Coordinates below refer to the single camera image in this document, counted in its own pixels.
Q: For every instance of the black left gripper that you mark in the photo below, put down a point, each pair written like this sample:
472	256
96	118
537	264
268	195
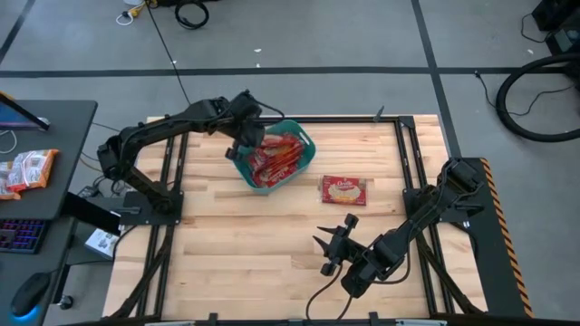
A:
251	131

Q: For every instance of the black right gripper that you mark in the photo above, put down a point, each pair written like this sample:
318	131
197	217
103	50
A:
349	251

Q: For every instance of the red Orville popcorn bag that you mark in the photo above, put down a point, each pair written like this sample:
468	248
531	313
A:
276	172
257	159
281	141
344	190
269	182
290	149
285	162

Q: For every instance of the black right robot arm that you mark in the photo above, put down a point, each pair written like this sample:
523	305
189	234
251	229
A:
426	208

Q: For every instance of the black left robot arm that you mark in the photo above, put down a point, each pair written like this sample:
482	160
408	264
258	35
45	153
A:
172	121

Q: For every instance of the teal plastic basket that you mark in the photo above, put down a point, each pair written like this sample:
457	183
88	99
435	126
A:
242	174

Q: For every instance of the black platform with hazard stripes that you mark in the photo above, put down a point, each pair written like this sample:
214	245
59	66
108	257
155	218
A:
494	253

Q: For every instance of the black equipment box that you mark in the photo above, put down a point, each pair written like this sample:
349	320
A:
93	213

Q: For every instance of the black desk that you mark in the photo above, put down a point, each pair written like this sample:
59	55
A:
68	136

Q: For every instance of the white printed box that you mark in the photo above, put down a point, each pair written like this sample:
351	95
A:
102	243

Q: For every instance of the orange white snack bag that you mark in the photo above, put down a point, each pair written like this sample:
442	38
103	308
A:
31	169
6	185

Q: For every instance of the computer monitor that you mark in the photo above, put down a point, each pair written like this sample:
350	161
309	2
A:
18	115

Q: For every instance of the black round desk foot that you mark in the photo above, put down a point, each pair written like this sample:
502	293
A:
66	302

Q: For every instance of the backlit black keyboard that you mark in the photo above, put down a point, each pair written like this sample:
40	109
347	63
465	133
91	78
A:
20	235

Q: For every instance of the black computer mouse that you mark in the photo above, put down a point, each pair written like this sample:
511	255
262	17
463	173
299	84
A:
29	294

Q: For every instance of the black floor equipment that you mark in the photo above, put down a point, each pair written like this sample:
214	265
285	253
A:
562	27

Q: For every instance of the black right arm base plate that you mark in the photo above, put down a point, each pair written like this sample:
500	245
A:
412	213

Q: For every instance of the black aluminium table frame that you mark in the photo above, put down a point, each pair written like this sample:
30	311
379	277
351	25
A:
344	119

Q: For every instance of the black frame clamp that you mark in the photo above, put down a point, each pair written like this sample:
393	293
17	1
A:
379	114

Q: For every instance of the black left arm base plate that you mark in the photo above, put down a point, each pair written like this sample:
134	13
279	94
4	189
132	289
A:
136	217

